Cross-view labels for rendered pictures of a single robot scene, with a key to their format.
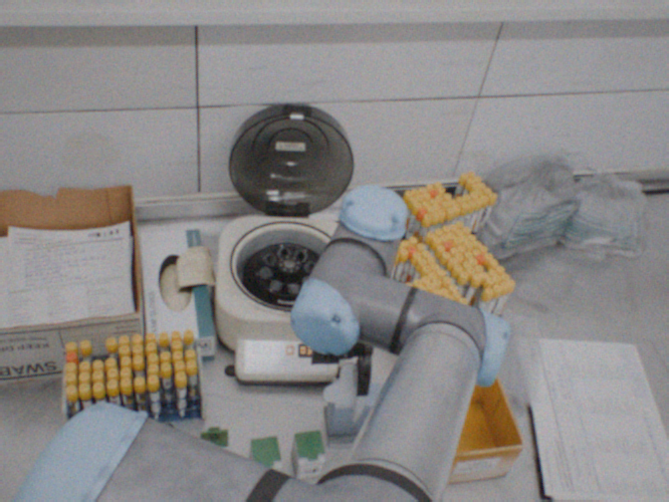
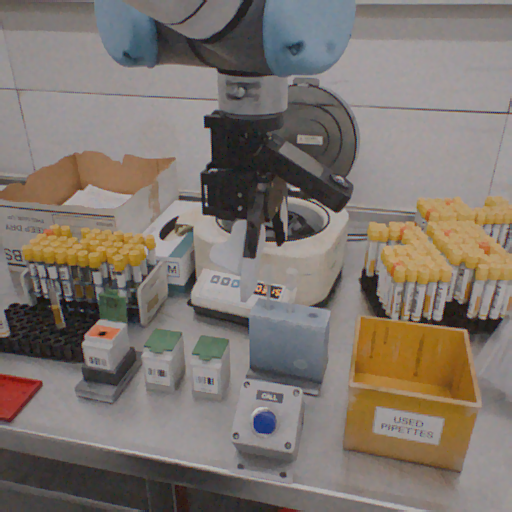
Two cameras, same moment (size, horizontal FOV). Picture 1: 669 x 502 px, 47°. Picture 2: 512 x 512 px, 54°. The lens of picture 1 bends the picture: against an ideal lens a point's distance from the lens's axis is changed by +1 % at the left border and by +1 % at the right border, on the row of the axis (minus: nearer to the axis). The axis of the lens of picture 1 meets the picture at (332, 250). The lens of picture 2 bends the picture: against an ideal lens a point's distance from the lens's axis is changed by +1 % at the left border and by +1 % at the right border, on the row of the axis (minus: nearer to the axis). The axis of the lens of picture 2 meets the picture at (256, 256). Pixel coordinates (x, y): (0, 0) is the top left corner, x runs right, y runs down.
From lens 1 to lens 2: 0.71 m
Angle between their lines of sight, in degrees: 32
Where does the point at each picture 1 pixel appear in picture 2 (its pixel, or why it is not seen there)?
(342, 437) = (264, 372)
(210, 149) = not seen: hidden behind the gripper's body
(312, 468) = (205, 376)
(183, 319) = (165, 245)
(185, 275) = (184, 217)
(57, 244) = (113, 198)
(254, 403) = (196, 328)
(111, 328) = (93, 222)
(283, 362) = (235, 294)
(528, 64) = not seen: outside the picture
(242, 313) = (207, 235)
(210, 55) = not seen: hidden behind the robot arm
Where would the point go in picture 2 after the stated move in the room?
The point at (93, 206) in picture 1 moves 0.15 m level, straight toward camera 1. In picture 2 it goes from (147, 175) to (122, 201)
